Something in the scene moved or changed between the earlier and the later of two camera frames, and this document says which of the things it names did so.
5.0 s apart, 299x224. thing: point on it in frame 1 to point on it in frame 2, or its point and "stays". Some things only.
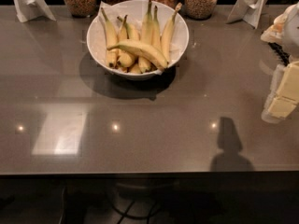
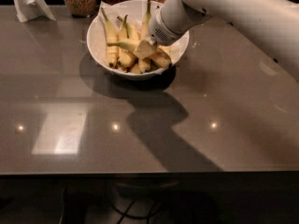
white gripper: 292,35 to 161,32
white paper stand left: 29,3 stays
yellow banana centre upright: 148,38 stays
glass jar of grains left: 80,0 stays
